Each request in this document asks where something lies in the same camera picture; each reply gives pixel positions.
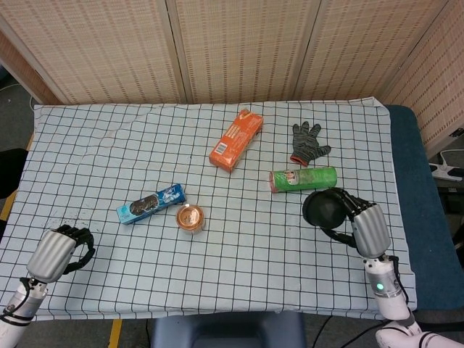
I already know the orange cardboard box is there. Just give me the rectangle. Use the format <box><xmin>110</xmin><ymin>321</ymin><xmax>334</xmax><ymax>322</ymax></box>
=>
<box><xmin>208</xmin><ymin>108</ymin><xmax>265</xmax><ymax>174</ymax></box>

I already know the white black checkered tablecloth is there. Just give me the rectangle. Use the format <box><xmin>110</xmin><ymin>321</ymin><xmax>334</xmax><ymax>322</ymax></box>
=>
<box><xmin>0</xmin><ymin>96</ymin><xmax>418</xmax><ymax>322</ymax></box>

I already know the green chips can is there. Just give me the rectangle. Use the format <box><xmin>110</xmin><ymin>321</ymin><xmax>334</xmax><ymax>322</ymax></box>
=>
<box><xmin>268</xmin><ymin>165</ymin><xmax>339</xmax><ymax>194</ymax></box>

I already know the blue padded table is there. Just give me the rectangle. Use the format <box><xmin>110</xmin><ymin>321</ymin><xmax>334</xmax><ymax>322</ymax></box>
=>
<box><xmin>383</xmin><ymin>104</ymin><xmax>464</xmax><ymax>324</ymax></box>

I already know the dark blue chair seat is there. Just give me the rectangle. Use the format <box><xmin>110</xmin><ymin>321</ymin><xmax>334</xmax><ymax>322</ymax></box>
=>
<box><xmin>150</xmin><ymin>310</ymin><xmax>306</xmax><ymax>348</ymax></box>

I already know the blue cookie box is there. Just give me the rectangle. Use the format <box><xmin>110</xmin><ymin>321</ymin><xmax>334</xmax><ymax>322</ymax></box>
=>
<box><xmin>115</xmin><ymin>183</ymin><xmax>188</xmax><ymax>226</ymax></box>

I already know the white cable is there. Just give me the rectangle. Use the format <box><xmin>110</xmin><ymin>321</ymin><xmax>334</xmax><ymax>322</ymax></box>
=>
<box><xmin>0</xmin><ymin>82</ymin><xmax>36</xmax><ymax>112</ymax></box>

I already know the black cable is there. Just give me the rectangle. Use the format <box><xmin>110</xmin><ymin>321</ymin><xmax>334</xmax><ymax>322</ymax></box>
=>
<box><xmin>318</xmin><ymin>314</ymin><xmax>380</xmax><ymax>348</ymax></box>

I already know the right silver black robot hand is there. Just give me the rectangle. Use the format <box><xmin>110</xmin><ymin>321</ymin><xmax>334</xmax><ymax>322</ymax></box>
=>
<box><xmin>320</xmin><ymin>187</ymin><xmax>392</xmax><ymax>260</ymax></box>

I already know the grey striped knit glove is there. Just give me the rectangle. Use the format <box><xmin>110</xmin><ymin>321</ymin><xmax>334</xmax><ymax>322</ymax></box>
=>
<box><xmin>289</xmin><ymin>121</ymin><xmax>332</xmax><ymax>167</ymax></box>

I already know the black box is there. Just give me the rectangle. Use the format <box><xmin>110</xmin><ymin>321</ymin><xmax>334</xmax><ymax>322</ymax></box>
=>
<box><xmin>437</xmin><ymin>185</ymin><xmax>464</xmax><ymax>215</ymax></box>

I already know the dark green dome object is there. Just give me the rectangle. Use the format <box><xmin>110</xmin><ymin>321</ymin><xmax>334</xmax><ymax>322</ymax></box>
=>
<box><xmin>306</xmin><ymin>189</ymin><xmax>349</xmax><ymax>229</ymax></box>

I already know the woven folding screen panel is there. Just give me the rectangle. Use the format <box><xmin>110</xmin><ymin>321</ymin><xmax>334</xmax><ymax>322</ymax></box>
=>
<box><xmin>0</xmin><ymin>0</ymin><xmax>188</xmax><ymax>106</ymax></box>
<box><xmin>0</xmin><ymin>28</ymin><xmax>70</xmax><ymax>106</ymax></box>
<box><xmin>293</xmin><ymin>0</ymin><xmax>450</xmax><ymax>103</ymax></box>
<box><xmin>166</xmin><ymin>0</ymin><xmax>322</xmax><ymax>105</ymax></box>
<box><xmin>380</xmin><ymin>0</ymin><xmax>464</xmax><ymax>157</ymax></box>

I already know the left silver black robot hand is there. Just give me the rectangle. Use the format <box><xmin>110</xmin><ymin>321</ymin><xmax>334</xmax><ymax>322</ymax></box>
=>
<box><xmin>27</xmin><ymin>224</ymin><xmax>96</xmax><ymax>283</ymax></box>

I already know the black chair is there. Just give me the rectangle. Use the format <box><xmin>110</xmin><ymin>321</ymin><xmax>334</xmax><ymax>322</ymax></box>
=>
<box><xmin>0</xmin><ymin>147</ymin><xmax>29</xmax><ymax>199</ymax></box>

